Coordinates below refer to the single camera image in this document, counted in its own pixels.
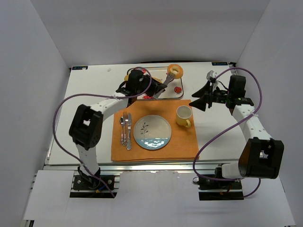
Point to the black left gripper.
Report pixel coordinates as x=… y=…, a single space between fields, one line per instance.
x=153 y=87

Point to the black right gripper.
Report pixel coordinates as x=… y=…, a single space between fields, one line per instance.
x=210 y=96

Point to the bagel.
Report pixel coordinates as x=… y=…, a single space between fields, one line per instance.
x=175 y=71

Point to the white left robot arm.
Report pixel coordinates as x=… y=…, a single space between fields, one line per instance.
x=86 y=126

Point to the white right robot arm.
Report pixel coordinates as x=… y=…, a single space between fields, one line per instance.
x=262 y=155

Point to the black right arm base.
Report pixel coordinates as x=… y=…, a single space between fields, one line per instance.
x=210 y=190

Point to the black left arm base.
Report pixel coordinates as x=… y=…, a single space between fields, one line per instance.
x=81 y=189

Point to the oval bread roll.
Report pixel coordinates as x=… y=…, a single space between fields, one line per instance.
x=156 y=79

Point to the strawberry pattern serving tray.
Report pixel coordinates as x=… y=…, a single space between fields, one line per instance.
x=174 y=89

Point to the yellow mug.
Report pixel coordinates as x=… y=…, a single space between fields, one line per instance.
x=183 y=115

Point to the orange cloth placemat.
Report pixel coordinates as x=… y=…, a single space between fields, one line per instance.
x=182 y=145

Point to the white blue ceramic plate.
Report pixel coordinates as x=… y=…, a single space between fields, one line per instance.
x=152 y=132

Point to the silver spoon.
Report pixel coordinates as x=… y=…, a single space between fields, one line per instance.
x=122 y=123

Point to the silver table knife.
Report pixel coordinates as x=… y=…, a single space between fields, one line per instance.
x=129 y=124

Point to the silver fork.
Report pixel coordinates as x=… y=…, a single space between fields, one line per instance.
x=125 y=118

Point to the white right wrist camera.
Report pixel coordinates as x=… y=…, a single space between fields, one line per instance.
x=212 y=78

